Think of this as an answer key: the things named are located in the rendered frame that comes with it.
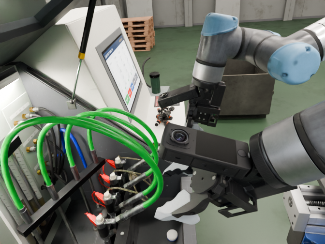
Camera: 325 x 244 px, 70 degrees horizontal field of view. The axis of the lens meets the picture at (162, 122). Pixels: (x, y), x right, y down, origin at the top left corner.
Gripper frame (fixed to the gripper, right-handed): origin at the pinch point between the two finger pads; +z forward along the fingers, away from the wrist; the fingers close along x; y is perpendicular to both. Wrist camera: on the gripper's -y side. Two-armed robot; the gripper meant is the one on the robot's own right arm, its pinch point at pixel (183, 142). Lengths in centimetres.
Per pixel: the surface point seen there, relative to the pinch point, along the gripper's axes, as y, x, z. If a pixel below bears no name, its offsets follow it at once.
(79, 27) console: -41, 22, -23
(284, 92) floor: 168, 304, 68
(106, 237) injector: -16.7, -18.7, 23.7
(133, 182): -12.9, -2.2, 17.3
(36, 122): -31.4, -20.9, -11.6
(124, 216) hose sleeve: -12.2, -18.5, 13.7
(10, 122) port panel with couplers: -52, -2, 3
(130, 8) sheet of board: -231, 974, 35
